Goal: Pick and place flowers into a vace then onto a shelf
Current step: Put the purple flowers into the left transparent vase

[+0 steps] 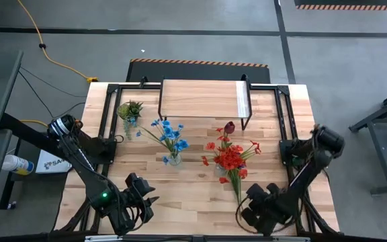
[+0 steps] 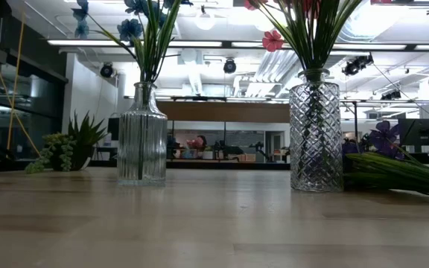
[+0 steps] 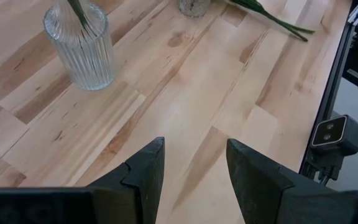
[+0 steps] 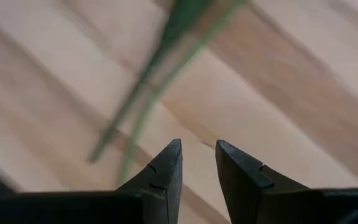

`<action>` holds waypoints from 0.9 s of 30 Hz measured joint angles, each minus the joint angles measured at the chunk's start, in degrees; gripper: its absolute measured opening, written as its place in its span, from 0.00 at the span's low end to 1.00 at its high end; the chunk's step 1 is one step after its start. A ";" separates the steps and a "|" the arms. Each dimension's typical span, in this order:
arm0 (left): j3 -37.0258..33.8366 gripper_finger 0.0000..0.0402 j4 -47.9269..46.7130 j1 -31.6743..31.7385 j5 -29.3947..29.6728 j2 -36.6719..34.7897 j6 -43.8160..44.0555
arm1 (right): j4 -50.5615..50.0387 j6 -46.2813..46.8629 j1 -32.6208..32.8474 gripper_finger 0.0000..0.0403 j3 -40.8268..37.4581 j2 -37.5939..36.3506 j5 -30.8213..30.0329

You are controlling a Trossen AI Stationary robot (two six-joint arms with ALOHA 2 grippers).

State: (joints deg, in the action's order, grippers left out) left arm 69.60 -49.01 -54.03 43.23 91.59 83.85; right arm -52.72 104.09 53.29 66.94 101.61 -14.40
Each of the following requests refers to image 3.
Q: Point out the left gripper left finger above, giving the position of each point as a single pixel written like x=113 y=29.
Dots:
x=135 y=193

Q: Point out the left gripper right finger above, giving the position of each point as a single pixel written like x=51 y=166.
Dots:
x=259 y=193

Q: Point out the ribbed clear glass vase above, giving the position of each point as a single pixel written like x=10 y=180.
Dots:
x=82 y=62

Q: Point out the purple artificial flower bunch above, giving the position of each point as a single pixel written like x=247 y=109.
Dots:
x=250 y=4

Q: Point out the diamond-pattern clear glass vase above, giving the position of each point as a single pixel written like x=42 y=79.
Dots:
x=194 y=7

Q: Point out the black table-level camera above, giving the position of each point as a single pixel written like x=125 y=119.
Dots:
x=334 y=137

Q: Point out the black metal rig frame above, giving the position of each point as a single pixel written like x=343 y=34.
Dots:
x=328 y=93

